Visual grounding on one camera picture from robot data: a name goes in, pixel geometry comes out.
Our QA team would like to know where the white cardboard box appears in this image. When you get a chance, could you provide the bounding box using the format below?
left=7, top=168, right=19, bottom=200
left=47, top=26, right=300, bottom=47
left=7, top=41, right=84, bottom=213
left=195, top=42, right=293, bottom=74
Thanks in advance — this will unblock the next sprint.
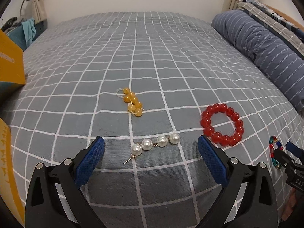
left=1, top=32, right=25, bottom=227

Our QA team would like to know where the beige curtain left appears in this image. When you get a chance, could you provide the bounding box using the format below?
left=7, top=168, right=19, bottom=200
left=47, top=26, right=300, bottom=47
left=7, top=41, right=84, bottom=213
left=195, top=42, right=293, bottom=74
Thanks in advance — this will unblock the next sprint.
left=32, top=0, right=47, bottom=24

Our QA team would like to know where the light blue cloth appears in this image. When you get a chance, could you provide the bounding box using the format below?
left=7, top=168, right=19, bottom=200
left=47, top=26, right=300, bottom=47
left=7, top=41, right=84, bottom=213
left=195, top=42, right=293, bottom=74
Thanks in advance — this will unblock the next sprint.
left=21, top=17, right=36, bottom=47

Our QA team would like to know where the grey checked bed sheet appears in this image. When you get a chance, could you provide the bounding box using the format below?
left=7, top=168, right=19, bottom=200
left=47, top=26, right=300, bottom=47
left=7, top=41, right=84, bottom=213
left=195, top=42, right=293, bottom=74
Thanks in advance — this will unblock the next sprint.
left=1, top=12, right=303, bottom=227

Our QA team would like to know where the red bead bracelet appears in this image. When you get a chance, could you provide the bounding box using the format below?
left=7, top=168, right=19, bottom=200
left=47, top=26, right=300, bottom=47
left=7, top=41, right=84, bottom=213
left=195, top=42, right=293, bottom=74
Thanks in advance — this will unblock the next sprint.
left=199, top=102, right=245, bottom=147

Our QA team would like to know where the yellow bead earring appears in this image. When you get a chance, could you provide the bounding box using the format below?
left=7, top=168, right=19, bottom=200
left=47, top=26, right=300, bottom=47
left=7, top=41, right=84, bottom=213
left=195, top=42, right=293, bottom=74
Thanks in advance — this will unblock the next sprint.
left=115, top=88, right=144, bottom=117

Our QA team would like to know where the blue striped pillow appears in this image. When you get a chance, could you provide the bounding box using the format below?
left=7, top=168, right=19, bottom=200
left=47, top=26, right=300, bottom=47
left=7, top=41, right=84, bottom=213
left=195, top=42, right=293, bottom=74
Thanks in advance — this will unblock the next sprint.
left=211, top=10, right=303, bottom=113

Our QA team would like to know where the multicolour glass bead bracelet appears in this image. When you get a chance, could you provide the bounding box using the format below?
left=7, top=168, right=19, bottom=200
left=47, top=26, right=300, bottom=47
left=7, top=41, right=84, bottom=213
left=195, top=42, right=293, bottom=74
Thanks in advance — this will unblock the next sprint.
left=268, top=135, right=284, bottom=170

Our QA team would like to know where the teal suitcase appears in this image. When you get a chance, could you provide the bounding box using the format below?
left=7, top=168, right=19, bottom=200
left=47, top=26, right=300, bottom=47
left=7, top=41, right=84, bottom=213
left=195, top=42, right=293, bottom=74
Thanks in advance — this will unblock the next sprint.
left=5, top=20, right=48, bottom=51

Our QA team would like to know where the white pearl earring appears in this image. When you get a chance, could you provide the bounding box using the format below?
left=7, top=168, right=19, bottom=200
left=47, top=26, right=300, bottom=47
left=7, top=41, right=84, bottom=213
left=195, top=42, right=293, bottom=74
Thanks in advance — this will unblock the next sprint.
left=123, top=133, right=180, bottom=165

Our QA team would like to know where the wooden headboard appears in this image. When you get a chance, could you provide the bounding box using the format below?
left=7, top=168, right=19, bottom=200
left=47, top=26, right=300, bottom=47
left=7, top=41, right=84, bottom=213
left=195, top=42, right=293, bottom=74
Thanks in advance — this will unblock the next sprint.
left=268, top=5, right=303, bottom=30

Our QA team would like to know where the grey checked folded quilt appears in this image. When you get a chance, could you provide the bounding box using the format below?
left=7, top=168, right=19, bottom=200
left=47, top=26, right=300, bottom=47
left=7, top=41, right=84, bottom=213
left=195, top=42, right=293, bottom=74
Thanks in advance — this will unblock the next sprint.
left=235, top=0, right=303, bottom=59

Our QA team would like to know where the right hand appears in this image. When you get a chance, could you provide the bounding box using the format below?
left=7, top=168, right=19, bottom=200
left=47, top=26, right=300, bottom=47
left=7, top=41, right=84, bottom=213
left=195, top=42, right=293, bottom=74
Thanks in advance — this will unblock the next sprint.
left=281, top=188, right=302, bottom=221

